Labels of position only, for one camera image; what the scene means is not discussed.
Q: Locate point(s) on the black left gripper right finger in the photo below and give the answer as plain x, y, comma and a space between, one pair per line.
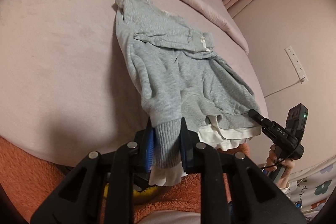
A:
233, 188

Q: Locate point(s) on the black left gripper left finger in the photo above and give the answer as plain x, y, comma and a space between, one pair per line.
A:
100, 187

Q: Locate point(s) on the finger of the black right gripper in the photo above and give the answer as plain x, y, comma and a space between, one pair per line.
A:
258, 118
273, 133

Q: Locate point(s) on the grey sweatshirt with white lining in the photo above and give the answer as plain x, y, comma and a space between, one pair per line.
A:
181, 80

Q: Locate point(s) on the right hand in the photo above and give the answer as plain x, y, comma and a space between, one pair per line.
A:
279, 169

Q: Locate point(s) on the floral patterned fabric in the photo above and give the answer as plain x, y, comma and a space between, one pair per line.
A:
310, 188

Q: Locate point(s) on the white power strip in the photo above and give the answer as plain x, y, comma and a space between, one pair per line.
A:
296, 64

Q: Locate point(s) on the pink bed sheet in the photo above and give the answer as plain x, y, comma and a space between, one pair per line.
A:
65, 89

